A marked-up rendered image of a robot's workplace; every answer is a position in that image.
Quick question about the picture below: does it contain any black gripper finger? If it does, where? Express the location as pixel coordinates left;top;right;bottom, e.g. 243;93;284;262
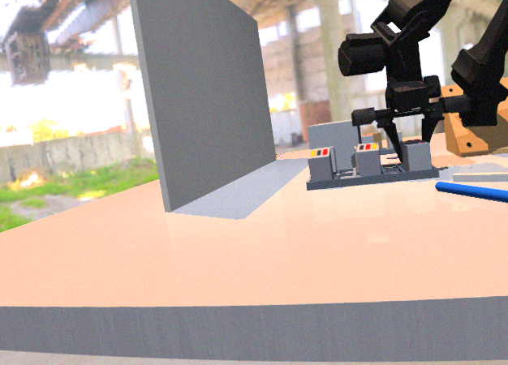
377;123;403;163
422;117;445;143

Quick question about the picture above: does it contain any blue cylinder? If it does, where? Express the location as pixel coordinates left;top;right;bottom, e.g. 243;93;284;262
435;182;508;202

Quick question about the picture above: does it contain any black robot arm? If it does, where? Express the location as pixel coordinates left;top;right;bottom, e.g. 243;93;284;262
338;0;508;127

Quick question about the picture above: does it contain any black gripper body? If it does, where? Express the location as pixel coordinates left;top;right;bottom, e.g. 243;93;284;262
351;67;471;126

